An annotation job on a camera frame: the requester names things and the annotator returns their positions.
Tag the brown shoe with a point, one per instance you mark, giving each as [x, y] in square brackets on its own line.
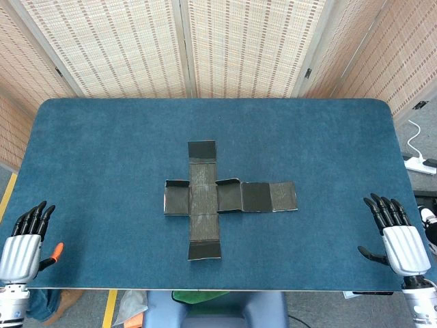
[66, 307]

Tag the black cardboard box cutout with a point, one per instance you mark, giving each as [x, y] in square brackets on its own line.
[203, 205]

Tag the blue felt table mat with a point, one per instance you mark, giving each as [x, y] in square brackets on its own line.
[102, 153]

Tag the black power plug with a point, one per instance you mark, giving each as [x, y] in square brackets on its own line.
[430, 164]

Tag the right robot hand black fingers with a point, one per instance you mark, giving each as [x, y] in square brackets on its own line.
[404, 251]

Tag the black equipment base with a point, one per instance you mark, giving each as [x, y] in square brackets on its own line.
[423, 194]

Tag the white and black sneaker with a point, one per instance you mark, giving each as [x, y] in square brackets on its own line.
[428, 217]

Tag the blue robot torso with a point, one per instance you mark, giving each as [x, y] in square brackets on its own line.
[218, 311]

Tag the orange packet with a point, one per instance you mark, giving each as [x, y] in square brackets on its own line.
[134, 322]

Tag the white plastic bag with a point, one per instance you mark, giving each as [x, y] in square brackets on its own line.
[131, 304]

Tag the woven bamboo screen panel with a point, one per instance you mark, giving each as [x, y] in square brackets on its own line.
[24, 78]
[119, 51]
[246, 51]
[345, 51]
[409, 61]

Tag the white power strip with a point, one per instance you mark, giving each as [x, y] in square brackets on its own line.
[416, 166]

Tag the left robot hand orange thumb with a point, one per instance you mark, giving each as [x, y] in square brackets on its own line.
[20, 254]

